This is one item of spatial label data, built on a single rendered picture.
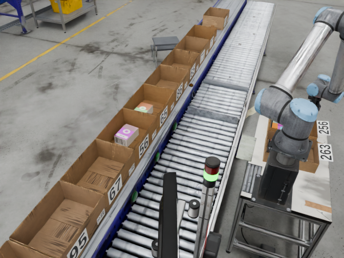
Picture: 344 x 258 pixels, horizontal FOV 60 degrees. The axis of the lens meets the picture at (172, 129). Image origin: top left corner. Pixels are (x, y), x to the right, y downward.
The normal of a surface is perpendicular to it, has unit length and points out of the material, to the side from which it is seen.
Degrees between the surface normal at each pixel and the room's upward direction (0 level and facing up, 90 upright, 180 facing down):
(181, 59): 89
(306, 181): 0
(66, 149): 0
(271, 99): 42
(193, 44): 90
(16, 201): 0
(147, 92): 90
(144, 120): 90
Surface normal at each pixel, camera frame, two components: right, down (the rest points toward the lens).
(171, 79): -0.34, 0.57
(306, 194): 0.03, -0.78
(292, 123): -0.72, 0.38
